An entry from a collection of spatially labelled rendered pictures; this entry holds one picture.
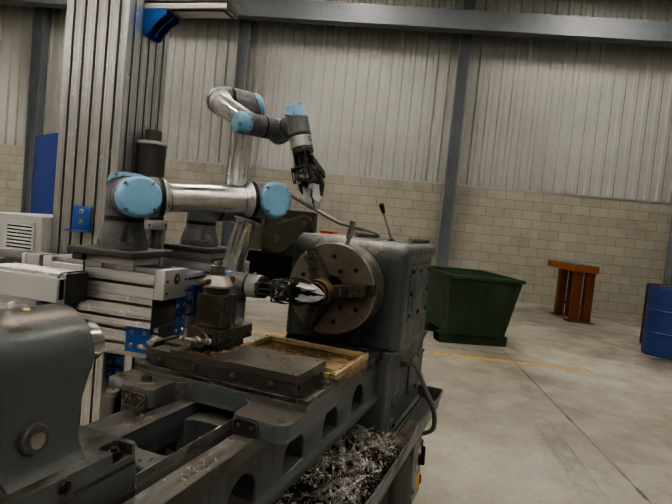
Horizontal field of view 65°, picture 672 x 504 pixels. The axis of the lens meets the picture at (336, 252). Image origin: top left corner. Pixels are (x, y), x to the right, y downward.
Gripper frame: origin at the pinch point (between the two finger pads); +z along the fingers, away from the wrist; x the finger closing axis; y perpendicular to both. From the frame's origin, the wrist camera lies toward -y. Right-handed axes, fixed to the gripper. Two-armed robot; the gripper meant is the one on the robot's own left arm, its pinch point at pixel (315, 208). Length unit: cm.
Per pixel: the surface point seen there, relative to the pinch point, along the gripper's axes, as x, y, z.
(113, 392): -25, 76, 39
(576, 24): 234, -1016, -373
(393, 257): 19.6, -16.0, 21.3
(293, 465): 3, 53, 66
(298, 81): -348, -935, -405
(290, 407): 12, 66, 49
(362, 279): 11.7, -0.4, 26.6
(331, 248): 2.7, -0.8, 14.5
